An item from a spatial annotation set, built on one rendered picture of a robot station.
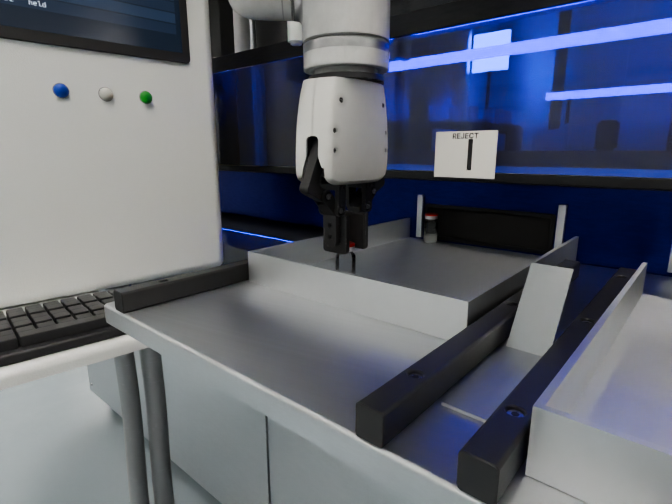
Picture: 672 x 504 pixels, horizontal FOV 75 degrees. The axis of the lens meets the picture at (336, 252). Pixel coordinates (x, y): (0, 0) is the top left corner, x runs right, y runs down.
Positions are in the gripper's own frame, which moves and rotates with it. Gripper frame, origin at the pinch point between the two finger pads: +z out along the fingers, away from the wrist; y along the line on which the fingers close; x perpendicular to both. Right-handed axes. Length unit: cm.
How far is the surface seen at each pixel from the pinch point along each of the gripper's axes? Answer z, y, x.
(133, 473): 57, 4, -54
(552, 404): 3.1, 15.4, 25.0
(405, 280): 5.9, -5.3, 4.4
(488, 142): -9.4, -19.9, 6.9
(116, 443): 94, -17, -120
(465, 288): 5.9, -6.9, 10.8
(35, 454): 94, 4, -136
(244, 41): -28, -20, -41
